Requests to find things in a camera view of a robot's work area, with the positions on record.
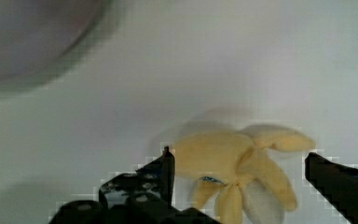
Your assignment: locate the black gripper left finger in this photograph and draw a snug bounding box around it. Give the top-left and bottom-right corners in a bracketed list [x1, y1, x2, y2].
[48, 147, 220, 224]

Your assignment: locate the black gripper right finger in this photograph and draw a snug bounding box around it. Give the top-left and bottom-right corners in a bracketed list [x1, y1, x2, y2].
[305, 152, 358, 224]

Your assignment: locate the yellow plush peeled banana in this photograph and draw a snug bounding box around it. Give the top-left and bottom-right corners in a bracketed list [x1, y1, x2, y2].
[171, 125, 316, 224]

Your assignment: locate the grey round plate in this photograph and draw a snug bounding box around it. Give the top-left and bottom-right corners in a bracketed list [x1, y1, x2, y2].
[0, 0, 112, 82]

